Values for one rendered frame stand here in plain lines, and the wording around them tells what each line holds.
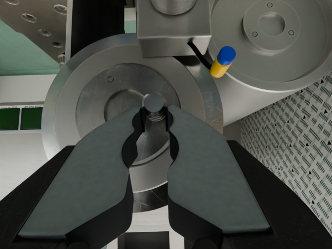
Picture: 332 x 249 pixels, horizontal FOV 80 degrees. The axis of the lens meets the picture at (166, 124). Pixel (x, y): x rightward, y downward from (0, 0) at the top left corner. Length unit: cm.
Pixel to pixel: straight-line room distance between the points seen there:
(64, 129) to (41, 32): 37
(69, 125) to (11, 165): 45
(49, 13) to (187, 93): 34
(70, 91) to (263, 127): 28
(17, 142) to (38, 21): 29
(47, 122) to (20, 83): 352
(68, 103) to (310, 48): 20
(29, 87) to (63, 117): 344
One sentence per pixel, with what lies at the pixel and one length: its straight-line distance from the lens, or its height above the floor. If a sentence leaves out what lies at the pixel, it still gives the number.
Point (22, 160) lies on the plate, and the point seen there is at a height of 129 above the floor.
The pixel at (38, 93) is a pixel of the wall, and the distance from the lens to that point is 351.
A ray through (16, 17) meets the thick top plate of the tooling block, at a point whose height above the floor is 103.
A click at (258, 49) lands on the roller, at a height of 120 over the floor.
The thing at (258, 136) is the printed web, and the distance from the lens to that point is 36.
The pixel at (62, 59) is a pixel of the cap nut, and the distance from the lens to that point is 58.
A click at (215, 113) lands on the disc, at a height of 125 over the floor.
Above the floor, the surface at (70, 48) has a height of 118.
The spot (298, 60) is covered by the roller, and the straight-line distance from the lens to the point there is 21.
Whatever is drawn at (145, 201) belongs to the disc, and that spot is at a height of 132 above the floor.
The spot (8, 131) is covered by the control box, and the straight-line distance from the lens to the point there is 62.
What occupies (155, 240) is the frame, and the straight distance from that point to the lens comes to 61.
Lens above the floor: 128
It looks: 8 degrees down
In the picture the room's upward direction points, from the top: 178 degrees clockwise
